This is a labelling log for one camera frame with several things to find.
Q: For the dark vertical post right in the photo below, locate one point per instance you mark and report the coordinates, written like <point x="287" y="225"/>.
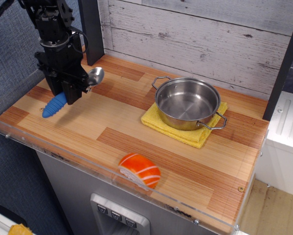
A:
<point x="280" y="81"/>

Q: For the dark vertical post left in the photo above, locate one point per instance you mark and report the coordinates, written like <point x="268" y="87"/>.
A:
<point x="91" y="25"/>

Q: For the stainless steel pot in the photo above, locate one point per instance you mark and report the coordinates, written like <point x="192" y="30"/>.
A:
<point x="188" y="103"/>

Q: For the silver dispenser button panel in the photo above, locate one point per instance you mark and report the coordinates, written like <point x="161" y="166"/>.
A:
<point x="115" y="219"/>

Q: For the yellow folded cloth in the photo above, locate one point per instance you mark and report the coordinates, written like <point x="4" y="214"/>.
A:
<point x="194" y="138"/>

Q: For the clear acrylic table guard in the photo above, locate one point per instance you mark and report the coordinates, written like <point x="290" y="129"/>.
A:
<point x="208" y="184"/>

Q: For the blue handled metal spoon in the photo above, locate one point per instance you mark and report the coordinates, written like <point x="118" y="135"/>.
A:
<point x="96" y="76"/>

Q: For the white plastic cabinet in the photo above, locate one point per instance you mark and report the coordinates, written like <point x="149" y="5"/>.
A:
<point x="275" y="163"/>

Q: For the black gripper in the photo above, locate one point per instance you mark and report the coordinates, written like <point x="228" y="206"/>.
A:
<point x="63" y="70"/>

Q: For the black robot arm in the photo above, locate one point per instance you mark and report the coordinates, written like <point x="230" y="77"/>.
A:
<point x="52" y="19"/>

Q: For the orange salmon sushi toy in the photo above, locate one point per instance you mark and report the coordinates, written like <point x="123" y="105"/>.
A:
<point x="140" y="169"/>

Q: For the dark vertical post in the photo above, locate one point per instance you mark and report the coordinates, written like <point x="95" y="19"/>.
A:
<point x="280" y="81"/>
<point x="91" y="25"/>

